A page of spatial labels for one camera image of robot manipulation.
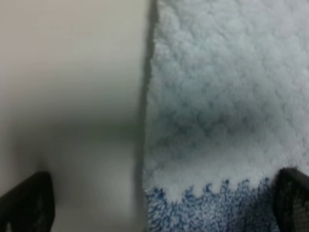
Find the blue white striped towel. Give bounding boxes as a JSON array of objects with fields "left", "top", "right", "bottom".
[{"left": 143, "top": 0, "right": 309, "bottom": 232}]

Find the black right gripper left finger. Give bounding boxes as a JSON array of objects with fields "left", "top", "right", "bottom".
[{"left": 0, "top": 172, "right": 55, "bottom": 232}]

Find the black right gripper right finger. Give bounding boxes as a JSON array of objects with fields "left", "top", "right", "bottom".
[{"left": 274, "top": 168, "right": 309, "bottom": 232}]

